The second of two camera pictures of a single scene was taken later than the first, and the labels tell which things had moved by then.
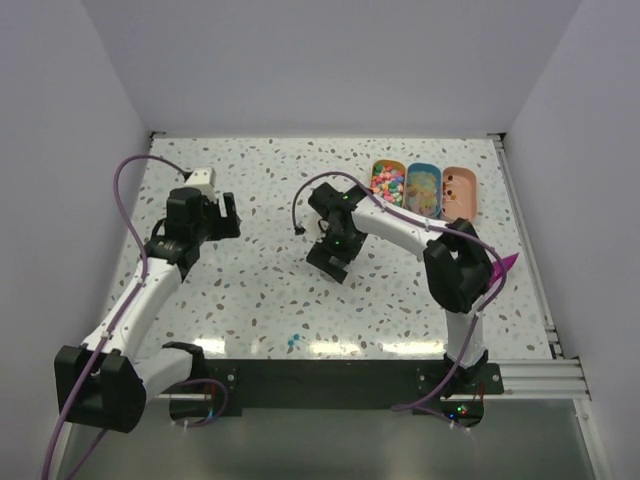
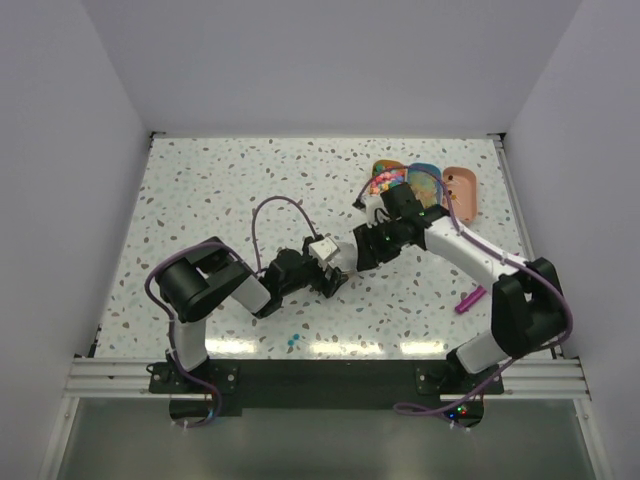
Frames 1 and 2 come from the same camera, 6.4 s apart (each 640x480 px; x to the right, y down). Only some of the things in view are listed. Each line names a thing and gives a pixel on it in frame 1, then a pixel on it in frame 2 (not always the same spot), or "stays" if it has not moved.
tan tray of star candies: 388,178 stays
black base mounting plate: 268,387 stays
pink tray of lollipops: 459,193 stays
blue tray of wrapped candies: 423,189 stays
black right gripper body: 344,245 → 381,243
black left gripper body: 211,214 → 315,276
